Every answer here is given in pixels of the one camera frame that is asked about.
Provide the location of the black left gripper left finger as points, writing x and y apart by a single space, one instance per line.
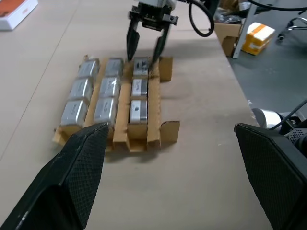
64 182

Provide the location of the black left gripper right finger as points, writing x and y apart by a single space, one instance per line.
275 177

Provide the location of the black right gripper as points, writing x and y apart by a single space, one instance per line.
153 16

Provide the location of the silver block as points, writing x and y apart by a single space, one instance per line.
140 67
138 110

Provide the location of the wooden slotted rack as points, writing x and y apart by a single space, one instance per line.
122 119

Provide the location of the open brown cardboard box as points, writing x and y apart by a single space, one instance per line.
230 33

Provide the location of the white and orange phone box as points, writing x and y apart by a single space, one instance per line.
16 14

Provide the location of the black vented robot housing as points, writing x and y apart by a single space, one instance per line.
297 136

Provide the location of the silver robot body cylinder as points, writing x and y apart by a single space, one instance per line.
267 118

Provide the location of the black bag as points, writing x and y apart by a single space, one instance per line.
227 17

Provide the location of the grey metal desk leg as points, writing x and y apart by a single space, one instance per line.
245 31

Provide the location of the white parcel with yellow tape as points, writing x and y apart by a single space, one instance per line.
257 36

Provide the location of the black office chair base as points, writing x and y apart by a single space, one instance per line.
297 22

